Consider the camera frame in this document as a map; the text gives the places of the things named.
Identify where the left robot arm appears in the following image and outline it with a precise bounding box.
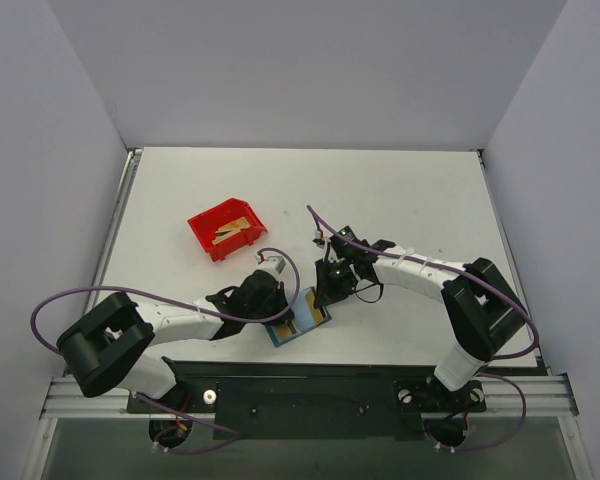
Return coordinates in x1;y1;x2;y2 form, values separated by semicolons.
56;269;294;412

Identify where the blue leather card holder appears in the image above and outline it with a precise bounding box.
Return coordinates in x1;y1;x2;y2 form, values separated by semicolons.
265;287;332;348

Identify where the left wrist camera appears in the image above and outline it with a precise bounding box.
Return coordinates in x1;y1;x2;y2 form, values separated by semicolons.
257;255;287;278

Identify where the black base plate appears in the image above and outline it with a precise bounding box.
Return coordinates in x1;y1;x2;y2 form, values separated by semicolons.
124;359;491;444

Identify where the red plastic bin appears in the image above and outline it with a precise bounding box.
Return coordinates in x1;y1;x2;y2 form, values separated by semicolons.
187;198;268;262

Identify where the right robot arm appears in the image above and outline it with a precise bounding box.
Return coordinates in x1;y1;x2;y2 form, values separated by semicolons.
314;227;526;409

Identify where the aluminium front rail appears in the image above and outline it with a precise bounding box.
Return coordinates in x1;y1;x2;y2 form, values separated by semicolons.
40;375;579;420

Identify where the left aluminium side rail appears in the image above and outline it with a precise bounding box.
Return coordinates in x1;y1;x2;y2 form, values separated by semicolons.
91;148;144;286

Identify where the gold VIP card small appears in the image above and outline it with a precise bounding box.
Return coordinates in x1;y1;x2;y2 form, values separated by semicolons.
305;288;330;326

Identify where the aluminium side rail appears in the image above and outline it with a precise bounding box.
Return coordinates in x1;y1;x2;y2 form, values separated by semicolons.
474;148;551;374
91;148;144;286

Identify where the right aluminium side rail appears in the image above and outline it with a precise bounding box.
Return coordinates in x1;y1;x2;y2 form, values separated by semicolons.
474;148;551;374

